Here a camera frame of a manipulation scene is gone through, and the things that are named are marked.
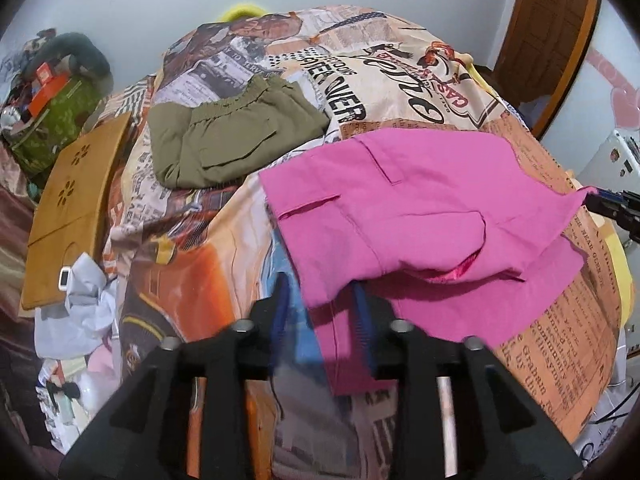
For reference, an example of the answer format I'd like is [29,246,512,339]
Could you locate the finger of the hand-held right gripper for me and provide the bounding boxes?
[584,187,640,243]

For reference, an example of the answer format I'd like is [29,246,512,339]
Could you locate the wooden door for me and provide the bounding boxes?
[492,0,603,136]

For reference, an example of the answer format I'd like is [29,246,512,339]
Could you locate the olive green pants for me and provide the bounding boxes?
[148,75,331,190]

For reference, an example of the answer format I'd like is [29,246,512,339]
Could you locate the wooden lap board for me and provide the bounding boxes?
[20,111,132,311]

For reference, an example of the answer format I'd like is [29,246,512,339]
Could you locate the printed blanket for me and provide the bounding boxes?
[102,6,625,480]

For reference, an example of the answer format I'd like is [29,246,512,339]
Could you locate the pile of clothes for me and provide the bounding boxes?
[0,27,56,131]

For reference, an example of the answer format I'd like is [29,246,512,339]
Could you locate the white crumpled cloth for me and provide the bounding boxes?
[34,254,121,361]

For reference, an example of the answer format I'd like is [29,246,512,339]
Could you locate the pink heart wall decoration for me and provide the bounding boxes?
[585,47,640,133]

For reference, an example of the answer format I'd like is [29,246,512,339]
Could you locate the pink pants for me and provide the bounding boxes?
[259,129,598,397]

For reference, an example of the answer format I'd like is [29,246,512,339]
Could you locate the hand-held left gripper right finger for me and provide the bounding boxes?
[352,284,585,480]

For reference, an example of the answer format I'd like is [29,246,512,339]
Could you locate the yellow bed sheet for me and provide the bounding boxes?
[597,210,636,321]

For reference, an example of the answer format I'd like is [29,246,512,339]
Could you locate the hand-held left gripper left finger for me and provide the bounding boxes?
[57,272,292,480]

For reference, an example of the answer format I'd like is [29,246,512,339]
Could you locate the white appliance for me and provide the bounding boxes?
[567,127,640,196]

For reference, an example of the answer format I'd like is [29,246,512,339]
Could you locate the orange box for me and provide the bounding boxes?
[27,62,71,116]

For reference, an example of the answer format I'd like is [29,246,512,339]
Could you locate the green patterned bag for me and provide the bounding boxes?
[7,77,103,176]

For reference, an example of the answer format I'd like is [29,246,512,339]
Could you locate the grey neck pillow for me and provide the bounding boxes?
[37,31,113,81]

